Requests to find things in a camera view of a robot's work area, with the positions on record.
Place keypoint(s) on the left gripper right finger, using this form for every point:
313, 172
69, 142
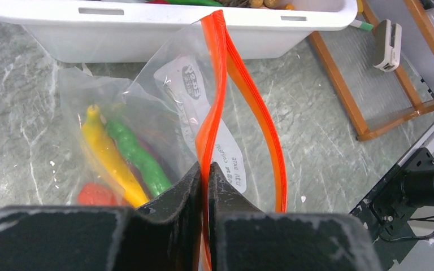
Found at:
242, 237

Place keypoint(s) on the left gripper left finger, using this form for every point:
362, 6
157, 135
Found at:
163, 234

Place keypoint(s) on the green toy chili pepper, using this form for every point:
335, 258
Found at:
152, 174

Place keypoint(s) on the orange toy carrot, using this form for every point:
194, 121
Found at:
94, 194

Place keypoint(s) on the yellow toy chili pepper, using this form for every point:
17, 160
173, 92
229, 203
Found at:
108, 162

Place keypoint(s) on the clear zip top bag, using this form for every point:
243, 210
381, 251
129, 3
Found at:
194, 102

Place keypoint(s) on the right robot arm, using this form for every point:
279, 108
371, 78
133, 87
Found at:
418, 188

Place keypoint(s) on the white plastic food bin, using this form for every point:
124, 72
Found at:
117, 32

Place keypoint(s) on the orange wooden rack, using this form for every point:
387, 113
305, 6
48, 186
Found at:
381, 101

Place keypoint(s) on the white stapler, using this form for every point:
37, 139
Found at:
388, 39

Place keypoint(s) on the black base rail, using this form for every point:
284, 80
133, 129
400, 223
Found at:
387, 209

